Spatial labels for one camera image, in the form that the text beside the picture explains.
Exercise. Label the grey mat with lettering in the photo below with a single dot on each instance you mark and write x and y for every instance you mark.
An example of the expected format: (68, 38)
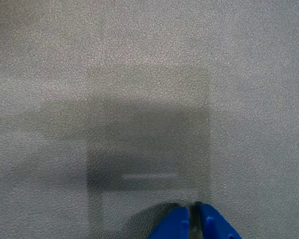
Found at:
(89, 74)

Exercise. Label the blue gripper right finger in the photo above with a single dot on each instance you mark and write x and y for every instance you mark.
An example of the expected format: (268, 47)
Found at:
(214, 224)

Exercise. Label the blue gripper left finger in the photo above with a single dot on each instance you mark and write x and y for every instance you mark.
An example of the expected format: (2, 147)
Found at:
(174, 224)

